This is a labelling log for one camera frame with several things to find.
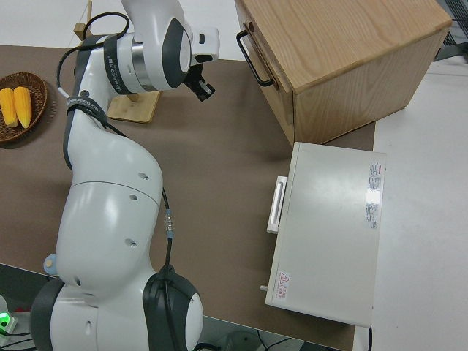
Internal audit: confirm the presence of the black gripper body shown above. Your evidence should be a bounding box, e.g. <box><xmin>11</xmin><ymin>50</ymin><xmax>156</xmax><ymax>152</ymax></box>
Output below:
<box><xmin>184</xmin><ymin>61</ymin><xmax>205</xmax><ymax>91</ymax></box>

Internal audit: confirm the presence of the wooden drawer with black handle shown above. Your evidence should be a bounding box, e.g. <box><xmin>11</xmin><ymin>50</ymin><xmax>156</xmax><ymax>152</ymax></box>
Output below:
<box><xmin>235</xmin><ymin>20</ymin><xmax>294</xmax><ymax>124</ymax></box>

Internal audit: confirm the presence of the wooden mug tree stand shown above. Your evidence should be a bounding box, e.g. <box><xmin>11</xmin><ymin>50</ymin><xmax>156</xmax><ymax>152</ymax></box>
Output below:
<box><xmin>72</xmin><ymin>0</ymin><xmax>164</xmax><ymax>124</ymax></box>

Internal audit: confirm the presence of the wooden cabinet box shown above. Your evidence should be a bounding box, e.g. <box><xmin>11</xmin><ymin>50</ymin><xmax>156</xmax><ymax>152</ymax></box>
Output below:
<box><xmin>233</xmin><ymin>0</ymin><xmax>453</xmax><ymax>146</ymax></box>

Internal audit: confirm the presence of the round wicker basket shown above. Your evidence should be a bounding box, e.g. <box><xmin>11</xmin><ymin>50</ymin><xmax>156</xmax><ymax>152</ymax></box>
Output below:
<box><xmin>0</xmin><ymin>72</ymin><xmax>48</xmax><ymax>143</ymax></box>

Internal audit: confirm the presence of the yellow corn cob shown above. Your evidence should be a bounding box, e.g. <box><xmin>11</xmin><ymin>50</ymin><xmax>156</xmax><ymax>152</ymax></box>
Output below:
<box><xmin>13</xmin><ymin>86</ymin><xmax>33</xmax><ymax>129</ymax></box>
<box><xmin>0</xmin><ymin>87</ymin><xmax>18</xmax><ymax>129</ymax></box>

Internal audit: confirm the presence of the white toaster oven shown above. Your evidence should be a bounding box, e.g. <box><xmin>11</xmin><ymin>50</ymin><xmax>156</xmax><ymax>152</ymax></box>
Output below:
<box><xmin>260</xmin><ymin>141</ymin><xmax>388</xmax><ymax>328</ymax></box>

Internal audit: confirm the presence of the small blue bell button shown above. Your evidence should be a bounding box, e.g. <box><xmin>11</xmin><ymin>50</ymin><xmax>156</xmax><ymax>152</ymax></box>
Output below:
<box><xmin>42</xmin><ymin>254</ymin><xmax>59</xmax><ymax>277</ymax></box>

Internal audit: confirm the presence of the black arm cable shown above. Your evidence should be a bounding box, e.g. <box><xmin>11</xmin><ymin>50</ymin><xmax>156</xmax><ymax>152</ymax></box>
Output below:
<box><xmin>56</xmin><ymin>12</ymin><xmax>177</xmax><ymax>351</ymax></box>

